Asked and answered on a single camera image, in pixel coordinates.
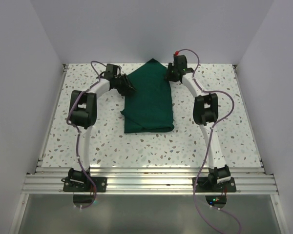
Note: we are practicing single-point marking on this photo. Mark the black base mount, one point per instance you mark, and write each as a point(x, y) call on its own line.
point(84, 192)
point(215, 193)

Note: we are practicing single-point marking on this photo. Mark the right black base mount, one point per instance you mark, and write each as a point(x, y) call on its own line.
point(215, 193)

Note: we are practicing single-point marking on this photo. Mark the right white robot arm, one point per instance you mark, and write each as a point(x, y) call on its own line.
point(205, 114)

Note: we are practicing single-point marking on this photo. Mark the aluminium rail frame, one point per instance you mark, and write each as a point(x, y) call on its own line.
point(149, 176)

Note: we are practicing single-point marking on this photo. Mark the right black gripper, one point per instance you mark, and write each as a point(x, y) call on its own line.
point(168, 76)

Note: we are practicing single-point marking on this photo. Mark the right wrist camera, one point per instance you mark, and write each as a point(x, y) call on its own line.
point(179, 58)

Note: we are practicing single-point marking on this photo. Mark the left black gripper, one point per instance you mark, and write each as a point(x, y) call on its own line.
point(127, 86)

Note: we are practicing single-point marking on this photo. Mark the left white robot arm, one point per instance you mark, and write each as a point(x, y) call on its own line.
point(83, 113)

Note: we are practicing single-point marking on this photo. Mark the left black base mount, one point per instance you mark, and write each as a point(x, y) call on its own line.
point(84, 192)

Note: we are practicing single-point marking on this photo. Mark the green surgical drape cloth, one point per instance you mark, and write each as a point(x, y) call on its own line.
point(149, 109)

